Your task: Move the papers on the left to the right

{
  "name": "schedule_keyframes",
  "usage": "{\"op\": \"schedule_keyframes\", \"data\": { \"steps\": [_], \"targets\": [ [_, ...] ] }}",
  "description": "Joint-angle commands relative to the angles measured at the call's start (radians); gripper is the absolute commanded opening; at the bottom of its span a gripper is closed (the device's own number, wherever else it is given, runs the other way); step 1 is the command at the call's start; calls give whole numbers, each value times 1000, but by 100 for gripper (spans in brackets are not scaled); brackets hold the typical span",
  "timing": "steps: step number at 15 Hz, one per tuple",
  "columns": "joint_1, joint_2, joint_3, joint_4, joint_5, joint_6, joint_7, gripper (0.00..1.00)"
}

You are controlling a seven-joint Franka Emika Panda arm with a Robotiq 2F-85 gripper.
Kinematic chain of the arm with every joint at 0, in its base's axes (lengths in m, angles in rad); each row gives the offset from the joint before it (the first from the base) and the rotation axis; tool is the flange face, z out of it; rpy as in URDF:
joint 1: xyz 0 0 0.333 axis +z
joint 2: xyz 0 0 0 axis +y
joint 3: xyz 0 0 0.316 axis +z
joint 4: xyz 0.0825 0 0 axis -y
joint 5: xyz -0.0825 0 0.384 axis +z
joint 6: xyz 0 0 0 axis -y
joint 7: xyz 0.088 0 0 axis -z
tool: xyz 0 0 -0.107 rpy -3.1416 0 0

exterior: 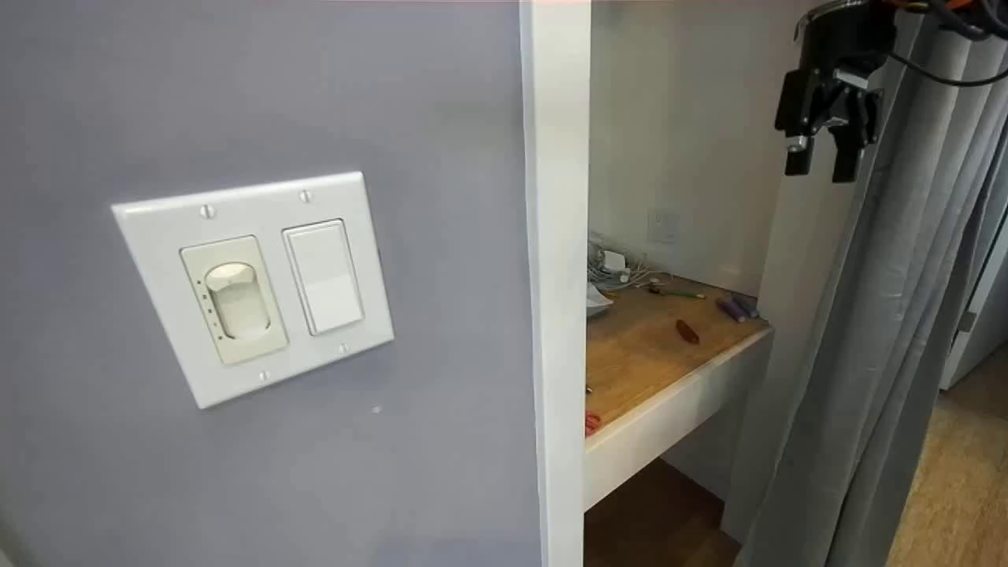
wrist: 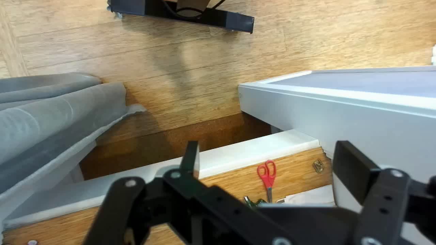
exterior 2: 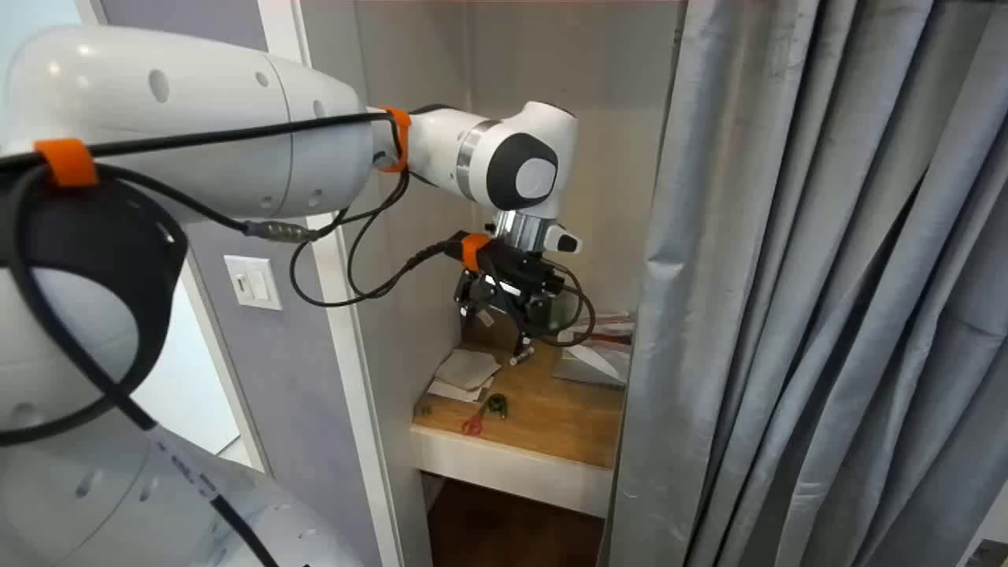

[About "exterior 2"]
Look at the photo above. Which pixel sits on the white paper sheets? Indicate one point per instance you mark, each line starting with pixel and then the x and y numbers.
pixel 594 365

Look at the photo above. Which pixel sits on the small red object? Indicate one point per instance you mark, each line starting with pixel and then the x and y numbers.
pixel 472 424

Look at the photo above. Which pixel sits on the white switch wall plate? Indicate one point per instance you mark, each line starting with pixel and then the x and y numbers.
pixel 252 285

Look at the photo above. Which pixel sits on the wooden workbench top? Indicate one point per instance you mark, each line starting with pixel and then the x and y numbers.
pixel 555 420

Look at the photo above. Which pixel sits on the grey curtain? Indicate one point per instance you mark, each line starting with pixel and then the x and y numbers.
pixel 819 262

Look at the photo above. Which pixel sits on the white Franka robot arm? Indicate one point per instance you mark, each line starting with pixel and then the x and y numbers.
pixel 208 114

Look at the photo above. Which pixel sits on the small green object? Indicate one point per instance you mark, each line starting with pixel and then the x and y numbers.
pixel 497 403

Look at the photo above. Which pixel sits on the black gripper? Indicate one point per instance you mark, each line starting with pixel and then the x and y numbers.
pixel 514 276

